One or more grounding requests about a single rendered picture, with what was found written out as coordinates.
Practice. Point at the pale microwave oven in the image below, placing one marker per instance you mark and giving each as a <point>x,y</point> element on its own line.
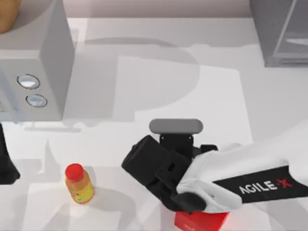
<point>48,43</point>

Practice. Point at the large microwave knob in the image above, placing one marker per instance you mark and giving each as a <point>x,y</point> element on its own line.
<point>28,81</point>

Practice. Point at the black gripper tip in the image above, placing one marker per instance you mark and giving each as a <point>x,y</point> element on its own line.
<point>6,163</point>

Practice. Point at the red box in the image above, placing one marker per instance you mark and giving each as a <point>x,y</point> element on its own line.
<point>199,220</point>

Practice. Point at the small microwave knob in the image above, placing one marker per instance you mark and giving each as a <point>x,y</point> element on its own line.
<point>36,100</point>

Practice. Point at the yellow bottle with red cap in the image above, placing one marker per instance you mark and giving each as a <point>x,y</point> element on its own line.
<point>80,187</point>

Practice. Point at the grey cabinet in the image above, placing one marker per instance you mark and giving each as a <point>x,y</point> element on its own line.
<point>281,29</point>

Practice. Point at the brown bread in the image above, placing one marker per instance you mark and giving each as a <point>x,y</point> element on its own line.
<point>7,14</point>

